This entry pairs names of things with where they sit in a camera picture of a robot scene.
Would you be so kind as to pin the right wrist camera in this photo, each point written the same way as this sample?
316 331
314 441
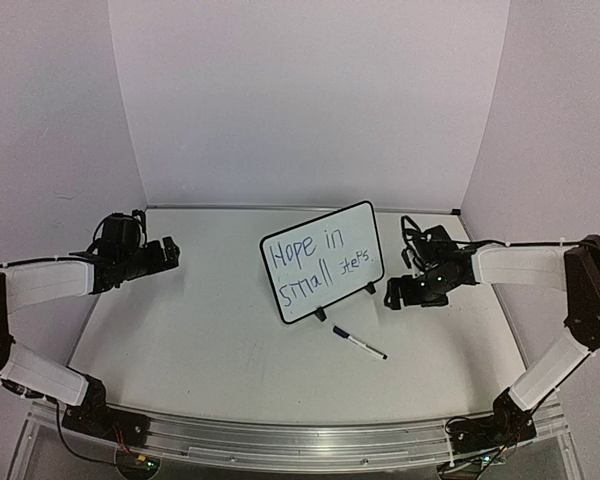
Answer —
411 260

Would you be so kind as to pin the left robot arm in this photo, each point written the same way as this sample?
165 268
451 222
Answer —
119 252

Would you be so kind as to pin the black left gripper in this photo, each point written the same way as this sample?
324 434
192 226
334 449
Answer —
158 261

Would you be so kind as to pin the blue marker cap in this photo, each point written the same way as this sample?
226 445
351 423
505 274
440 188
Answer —
340 332

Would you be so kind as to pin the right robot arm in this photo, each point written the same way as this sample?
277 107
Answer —
557 281

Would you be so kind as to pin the white whiteboard with black frame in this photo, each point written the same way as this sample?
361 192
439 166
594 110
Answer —
320 262

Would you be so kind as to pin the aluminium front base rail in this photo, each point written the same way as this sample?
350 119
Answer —
163 446

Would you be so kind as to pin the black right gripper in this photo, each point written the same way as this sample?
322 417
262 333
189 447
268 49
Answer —
406 291

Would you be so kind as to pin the white marker pen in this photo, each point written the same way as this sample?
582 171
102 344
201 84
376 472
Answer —
368 348

